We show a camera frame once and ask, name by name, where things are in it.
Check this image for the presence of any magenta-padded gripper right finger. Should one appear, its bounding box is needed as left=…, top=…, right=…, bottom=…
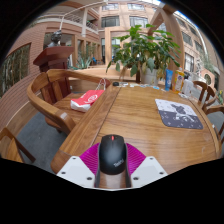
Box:
left=125, top=143, right=168, bottom=188

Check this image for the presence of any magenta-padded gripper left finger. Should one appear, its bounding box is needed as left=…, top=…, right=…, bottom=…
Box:
left=56, top=142, right=103, bottom=189

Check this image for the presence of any black computer mouse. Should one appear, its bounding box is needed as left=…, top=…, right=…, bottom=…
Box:
left=98, top=133, right=128, bottom=176

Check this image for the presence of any grey white printed mouse pad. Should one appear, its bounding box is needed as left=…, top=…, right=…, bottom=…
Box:
left=154, top=98, right=204, bottom=130

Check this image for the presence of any wooden armchair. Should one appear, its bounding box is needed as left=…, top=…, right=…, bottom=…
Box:
left=0, top=127, right=37, bottom=164
left=192, top=80, right=217, bottom=108
left=203, top=103, right=224, bottom=144
left=26, top=68, right=111, bottom=136

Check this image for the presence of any red and white bag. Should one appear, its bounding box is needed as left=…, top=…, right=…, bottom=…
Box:
left=70, top=89, right=106, bottom=113

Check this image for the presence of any white pump bottle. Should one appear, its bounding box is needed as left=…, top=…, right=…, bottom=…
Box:
left=181, top=74, right=194, bottom=98

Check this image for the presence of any blue tube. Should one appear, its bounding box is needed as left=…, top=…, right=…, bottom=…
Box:
left=164, top=69, right=174, bottom=92

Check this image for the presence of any spiky green agave plant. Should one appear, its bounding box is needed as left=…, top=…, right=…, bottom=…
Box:
left=70, top=53, right=94, bottom=70

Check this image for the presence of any green plant in white pot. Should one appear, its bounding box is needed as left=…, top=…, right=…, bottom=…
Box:
left=106, top=23, right=183, bottom=86

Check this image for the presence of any dark bust sculpture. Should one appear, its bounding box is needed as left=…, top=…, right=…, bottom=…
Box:
left=46, top=29, right=63, bottom=48

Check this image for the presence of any dark wooden pedestal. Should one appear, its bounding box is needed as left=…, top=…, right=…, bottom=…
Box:
left=32, top=46, right=75, bottom=73

